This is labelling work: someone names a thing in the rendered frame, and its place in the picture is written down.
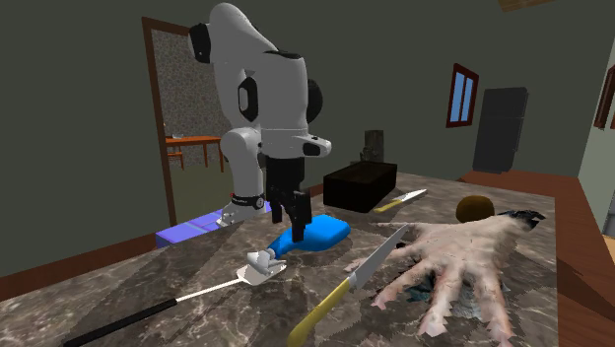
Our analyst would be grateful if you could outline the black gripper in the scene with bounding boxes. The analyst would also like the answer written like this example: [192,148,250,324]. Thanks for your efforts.
[264,155,311,243]

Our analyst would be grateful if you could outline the blue spray bottle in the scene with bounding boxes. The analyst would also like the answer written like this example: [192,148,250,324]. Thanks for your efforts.
[246,213,352,278]

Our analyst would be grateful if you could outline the black box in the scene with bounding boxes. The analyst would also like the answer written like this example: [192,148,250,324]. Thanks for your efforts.
[322,161,399,215]

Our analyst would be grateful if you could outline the purple robot stand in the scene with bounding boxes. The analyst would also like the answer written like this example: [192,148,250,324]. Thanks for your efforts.
[155,201,271,249]

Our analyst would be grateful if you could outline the orange wooden table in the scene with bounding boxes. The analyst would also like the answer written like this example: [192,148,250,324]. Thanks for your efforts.
[165,134,226,174]

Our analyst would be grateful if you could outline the pale hand-shaped figure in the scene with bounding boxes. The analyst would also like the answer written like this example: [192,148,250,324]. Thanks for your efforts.
[342,209,548,347]

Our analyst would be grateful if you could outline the brown round ball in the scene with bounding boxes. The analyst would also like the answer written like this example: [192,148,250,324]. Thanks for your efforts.
[454,194,497,224]

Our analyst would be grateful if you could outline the red-framed window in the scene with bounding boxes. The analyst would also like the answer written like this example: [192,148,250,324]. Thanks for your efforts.
[444,62,481,129]

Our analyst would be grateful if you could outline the black refrigerator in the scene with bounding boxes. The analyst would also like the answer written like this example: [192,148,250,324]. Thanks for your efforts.
[471,86,530,175]

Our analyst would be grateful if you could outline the large yellow-handled knife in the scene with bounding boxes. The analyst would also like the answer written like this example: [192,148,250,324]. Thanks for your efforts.
[286,223,411,347]

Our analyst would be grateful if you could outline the small yellow-handled knife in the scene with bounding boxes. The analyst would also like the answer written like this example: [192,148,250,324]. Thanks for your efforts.
[374,188,429,215]

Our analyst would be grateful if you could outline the brown door frame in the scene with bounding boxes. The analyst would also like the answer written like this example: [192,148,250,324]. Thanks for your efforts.
[141,16,232,229]

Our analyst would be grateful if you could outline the white spatula black handle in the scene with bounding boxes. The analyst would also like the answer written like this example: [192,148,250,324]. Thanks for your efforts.
[62,262,289,347]

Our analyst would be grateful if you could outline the brown-framed wall picture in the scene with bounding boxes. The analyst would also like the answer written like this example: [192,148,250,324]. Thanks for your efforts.
[592,64,615,131]

